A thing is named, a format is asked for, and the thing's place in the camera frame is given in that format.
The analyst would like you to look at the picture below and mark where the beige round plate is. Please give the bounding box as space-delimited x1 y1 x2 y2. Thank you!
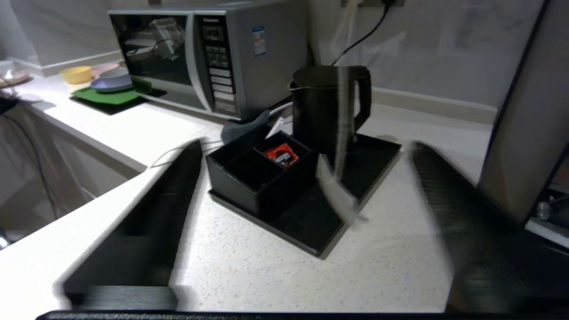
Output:
0 71 34 88

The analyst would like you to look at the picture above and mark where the white sachet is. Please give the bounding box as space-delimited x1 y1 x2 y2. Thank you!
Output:
266 118 294 138

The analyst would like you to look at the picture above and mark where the grey folded cloth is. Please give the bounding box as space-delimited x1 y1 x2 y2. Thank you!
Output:
221 110 272 144

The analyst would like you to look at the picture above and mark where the black compartment organizer box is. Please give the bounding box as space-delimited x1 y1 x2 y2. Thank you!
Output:
205 124 318 218

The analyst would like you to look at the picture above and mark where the red tea packet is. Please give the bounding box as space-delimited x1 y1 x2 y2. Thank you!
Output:
264 143 299 168

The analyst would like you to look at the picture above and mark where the yellow bowl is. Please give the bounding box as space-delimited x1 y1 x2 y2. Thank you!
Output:
60 66 92 85

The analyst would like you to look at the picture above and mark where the small grey bowl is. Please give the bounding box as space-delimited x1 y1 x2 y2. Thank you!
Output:
100 67 130 81

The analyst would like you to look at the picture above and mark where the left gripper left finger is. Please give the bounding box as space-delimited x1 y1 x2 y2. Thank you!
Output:
53 139 205 312

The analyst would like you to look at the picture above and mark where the black serving tray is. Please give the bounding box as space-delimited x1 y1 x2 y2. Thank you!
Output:
209 131 403 258

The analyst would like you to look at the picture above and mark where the white base cabinet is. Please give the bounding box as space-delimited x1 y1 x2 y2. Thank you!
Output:
0 100 147 249

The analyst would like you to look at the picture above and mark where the green mat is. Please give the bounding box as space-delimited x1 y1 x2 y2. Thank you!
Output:
69 76 167 116

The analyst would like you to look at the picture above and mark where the thick white power cable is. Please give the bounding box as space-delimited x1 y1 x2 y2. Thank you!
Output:
269 0 360 117

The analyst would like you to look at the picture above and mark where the black power cable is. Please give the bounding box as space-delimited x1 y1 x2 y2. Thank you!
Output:
331 0 395 66

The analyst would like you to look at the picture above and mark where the pink bowl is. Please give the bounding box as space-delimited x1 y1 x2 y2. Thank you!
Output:
91 62 120 76

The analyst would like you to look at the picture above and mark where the purple plate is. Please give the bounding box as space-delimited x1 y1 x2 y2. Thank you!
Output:
90 73 134 93

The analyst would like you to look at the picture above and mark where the silver microwave oven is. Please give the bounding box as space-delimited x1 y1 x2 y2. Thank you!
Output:
108 0 312 123

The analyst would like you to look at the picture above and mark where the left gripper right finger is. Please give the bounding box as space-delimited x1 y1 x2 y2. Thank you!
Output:
409 140 561 314

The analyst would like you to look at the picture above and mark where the black round tabletop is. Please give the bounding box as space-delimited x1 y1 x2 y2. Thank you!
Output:
0 96 20 115

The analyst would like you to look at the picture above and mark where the pyramid tea bag teal tag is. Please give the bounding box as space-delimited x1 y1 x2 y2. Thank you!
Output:
315 67 370 224

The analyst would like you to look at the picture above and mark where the thin white cord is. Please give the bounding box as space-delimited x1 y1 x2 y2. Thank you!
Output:
149 140 223 169

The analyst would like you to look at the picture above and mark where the black electric kettle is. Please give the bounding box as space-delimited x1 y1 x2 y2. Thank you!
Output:
289 65 373 156

